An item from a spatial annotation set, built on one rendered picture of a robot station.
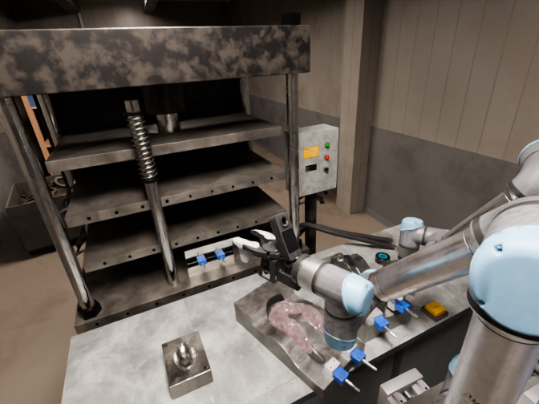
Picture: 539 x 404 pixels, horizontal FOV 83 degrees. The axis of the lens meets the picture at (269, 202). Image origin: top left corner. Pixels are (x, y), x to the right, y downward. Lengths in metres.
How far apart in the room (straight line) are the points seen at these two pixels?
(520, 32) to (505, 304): 2.46
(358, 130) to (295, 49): 2.25
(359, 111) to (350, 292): 3.12
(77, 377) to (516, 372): 1.40
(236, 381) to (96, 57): 1.29
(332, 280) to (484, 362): 0.27
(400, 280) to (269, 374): 0.75
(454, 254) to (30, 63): 1.35
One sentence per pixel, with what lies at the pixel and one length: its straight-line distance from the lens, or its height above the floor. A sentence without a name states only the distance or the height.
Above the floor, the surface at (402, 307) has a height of 0.95.
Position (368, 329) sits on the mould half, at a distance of 1.38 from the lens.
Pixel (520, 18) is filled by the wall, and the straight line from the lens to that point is 2.84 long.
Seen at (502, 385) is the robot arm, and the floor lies 1.44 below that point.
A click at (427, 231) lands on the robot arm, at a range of 1.27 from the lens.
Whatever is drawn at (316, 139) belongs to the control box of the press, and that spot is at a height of 1.42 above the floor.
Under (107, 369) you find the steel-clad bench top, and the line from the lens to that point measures 1.52.
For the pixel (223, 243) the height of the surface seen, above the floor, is 0.94.
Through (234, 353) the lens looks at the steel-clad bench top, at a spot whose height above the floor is 0.80.
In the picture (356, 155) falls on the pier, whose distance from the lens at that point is 3.76.
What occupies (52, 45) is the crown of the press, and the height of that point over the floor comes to 1.96.
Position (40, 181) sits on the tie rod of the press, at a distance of 1.49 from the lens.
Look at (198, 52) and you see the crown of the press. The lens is 1.39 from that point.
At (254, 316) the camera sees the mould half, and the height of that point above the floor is 0.90.
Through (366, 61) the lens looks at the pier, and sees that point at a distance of 3.62.
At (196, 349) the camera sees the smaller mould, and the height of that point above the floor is 0.87.
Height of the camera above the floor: 1.88
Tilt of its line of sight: 26 degrees down
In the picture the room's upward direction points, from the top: 3 degrees counter-clockwise
